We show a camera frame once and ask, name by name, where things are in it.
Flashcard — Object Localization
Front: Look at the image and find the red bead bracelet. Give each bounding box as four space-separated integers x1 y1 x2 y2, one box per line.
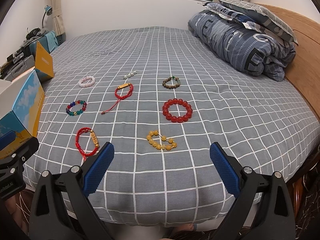
162 98 194 124

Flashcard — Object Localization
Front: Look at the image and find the folded blue grey quilt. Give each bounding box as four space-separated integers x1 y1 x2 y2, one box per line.
188 9 296 82

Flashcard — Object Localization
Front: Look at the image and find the wooden headboard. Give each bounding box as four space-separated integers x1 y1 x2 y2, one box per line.
263 5 320 118

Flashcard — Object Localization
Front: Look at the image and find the yellow amber bead bracelet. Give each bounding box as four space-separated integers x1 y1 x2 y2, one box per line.
146 129 178 151

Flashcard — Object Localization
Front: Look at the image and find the grey suitcase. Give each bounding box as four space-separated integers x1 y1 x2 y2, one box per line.
1 55 35 81

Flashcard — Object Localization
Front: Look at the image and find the multicolour bead bracelet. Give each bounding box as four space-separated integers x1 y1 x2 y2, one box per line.
66 100 88 117

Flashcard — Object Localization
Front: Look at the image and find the white cardboard box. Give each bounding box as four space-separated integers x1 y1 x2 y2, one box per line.
0 42 54 159

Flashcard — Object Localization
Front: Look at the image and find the pink bead bracelet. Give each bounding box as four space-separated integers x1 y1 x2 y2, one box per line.
78 75 96 88

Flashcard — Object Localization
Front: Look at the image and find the blue desk lamp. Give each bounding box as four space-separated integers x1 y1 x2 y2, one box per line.
41 5 53 28

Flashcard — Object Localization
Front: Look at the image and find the red cord bracelet with tail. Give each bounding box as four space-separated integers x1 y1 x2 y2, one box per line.
101 82 135 116

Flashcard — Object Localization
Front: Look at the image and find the dark clothes pile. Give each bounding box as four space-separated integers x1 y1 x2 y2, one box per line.
25 28 49 40

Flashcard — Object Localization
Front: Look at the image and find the patterned blue pillow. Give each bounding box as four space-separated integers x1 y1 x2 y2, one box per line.
203 2 266 33

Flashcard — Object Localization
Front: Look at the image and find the beige curtain left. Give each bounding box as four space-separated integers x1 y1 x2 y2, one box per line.
48 0 65 36

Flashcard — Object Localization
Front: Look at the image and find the grey checked pillow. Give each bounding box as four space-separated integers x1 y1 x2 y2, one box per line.
218 0 298 45

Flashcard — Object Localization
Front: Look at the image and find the brown wooden bead bracelet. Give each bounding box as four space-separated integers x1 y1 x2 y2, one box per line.
162 75 181 90

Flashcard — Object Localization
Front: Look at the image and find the grey checked bed sheet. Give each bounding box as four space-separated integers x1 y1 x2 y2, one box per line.
23 27 319 226

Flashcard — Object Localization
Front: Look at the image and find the teal suitcase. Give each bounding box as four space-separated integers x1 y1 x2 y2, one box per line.
27 31 59 55

